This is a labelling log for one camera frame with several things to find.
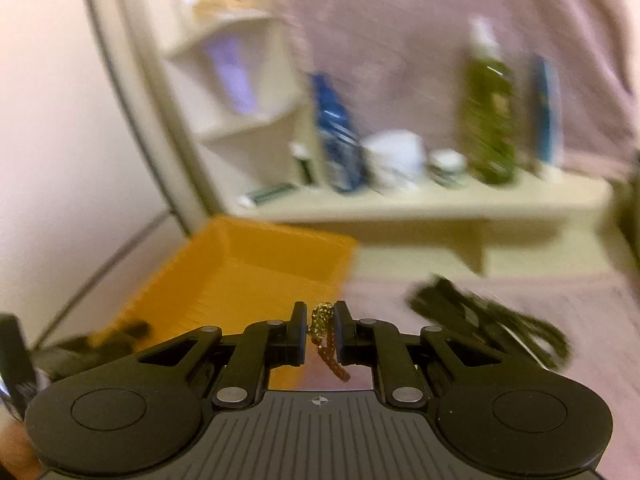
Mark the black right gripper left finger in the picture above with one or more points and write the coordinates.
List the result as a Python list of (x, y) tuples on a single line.
[(141, 412)]

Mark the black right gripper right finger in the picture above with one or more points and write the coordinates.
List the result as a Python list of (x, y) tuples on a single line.
[(498, 413)]

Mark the orange plastic tray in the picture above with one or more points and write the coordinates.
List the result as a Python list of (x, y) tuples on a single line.
[(236, 272)]

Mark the dark green lying tube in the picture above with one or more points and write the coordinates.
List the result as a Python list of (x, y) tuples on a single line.
[(265, 195)]

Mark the small green-labelled jar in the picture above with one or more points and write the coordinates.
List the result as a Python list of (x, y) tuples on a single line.
[(448, 168)]

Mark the white cream jar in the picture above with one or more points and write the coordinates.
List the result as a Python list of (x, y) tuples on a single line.
[(395, 160)]

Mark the small white-capped stick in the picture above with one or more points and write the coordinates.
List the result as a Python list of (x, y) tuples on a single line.
[(303, 162)]

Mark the blue spray bottle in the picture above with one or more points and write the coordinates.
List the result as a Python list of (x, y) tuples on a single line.
[(342, 150)]

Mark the blue tube right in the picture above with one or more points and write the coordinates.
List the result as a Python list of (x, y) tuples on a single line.
[(547, 111)]

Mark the green pump bottle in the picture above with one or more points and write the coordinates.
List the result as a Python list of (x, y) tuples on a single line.
[(488, 108)]

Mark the cream wooden shelf unit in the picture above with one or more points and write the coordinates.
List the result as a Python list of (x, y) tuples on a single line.
[(535, 227)]

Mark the lavender tube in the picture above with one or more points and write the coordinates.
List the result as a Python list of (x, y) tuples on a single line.
[(226, 55)]

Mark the pink towel backdrop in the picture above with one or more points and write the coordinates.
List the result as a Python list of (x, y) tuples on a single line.
[(400, 64)]

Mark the beige item top shelf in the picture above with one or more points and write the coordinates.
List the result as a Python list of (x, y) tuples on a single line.
[(203, 8)]

